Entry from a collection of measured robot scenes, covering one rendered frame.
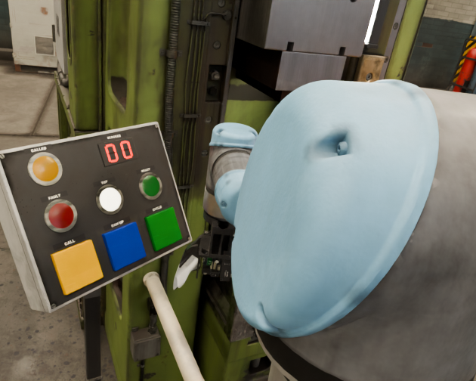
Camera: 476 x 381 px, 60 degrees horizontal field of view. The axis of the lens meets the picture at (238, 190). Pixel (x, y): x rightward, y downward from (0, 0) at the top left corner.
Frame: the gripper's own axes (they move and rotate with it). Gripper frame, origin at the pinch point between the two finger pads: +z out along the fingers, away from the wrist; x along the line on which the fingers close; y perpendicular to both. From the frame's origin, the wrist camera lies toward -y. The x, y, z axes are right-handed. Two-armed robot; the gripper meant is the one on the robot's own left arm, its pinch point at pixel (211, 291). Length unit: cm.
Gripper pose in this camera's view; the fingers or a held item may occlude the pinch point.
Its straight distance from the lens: 85.2
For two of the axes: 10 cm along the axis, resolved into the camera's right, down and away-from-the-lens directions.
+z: -1.4, 8.8, 4.5
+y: 0.1, 4.5, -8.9
